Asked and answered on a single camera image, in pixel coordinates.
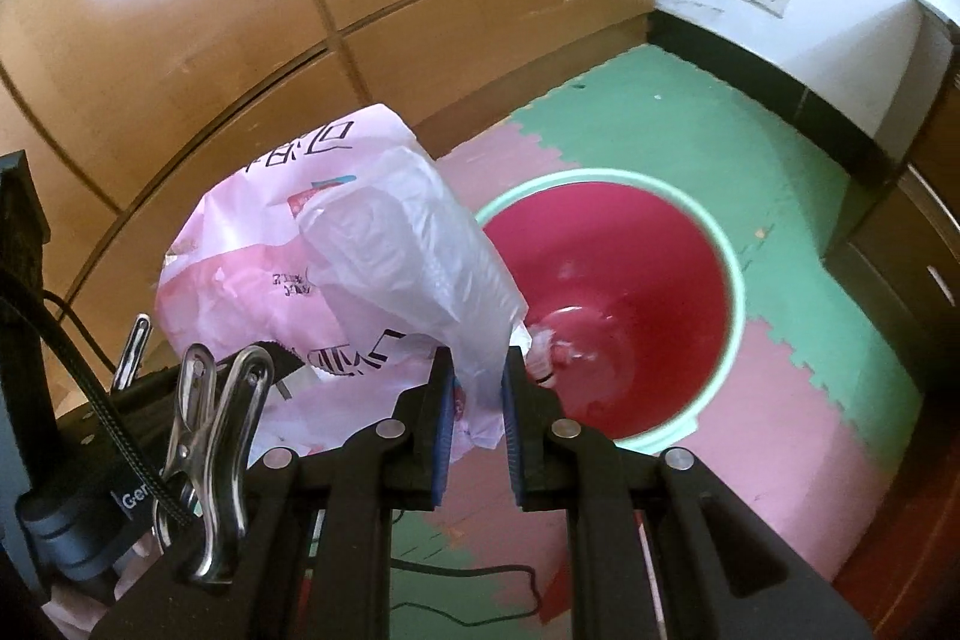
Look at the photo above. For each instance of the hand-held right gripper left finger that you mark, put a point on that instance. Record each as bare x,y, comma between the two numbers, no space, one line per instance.
442,430

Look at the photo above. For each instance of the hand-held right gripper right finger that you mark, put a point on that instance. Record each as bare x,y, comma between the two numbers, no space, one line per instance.
514,430

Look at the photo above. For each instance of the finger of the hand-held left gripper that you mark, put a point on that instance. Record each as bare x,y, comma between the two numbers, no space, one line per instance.
281,360

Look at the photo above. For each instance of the pink plastic bag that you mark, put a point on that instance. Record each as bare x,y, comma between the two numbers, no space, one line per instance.
225,280

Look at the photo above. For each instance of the red bucket green rim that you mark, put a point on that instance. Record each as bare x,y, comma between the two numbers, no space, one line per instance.
637,280

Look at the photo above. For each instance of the white shuttlecock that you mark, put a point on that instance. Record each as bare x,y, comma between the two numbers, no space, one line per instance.
547,347

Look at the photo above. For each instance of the metal spring clip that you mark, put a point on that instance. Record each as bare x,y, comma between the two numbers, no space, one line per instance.
217,497
133,347

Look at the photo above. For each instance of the dark wooden drawer cabinet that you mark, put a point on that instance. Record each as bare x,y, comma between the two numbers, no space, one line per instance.
900,272

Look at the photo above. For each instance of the black skirting board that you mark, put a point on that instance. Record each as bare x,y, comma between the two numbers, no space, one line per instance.
750,70

